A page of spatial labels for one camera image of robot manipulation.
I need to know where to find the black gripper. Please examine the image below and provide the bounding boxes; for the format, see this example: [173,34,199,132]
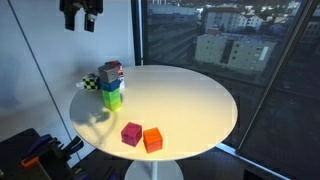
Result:
[59,0,103,32]

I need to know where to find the grey block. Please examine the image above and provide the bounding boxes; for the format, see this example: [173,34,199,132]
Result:
[98,64,118,83]

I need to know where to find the blue block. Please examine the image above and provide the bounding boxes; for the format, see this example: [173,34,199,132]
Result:
[101,80,120,92]

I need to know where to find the green block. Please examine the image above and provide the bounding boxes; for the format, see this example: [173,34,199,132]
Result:
[102,89,121,103]

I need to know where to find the lime yellow-green block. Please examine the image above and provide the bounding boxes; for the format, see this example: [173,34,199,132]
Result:
[104,99,121,111]

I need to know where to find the magenta block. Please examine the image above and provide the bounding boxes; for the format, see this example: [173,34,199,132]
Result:
[121,122,142,147]

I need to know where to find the orange block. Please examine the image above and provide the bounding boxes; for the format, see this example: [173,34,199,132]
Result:
[143,127,163,153]

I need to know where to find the upper colourful picture cube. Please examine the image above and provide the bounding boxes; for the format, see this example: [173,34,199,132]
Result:
[105,60,124,78]

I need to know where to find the black checkered cube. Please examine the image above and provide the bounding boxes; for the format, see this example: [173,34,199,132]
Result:
[82,73,100,90]

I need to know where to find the lower picture cube with owl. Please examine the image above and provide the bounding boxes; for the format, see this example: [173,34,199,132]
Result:
[119,76,125,89]

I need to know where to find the white round table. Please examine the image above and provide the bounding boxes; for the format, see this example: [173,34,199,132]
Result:
[69,65,238,180]

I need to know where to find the clamps with orange handles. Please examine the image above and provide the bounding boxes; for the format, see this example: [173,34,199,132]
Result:
[21,134,90,180]

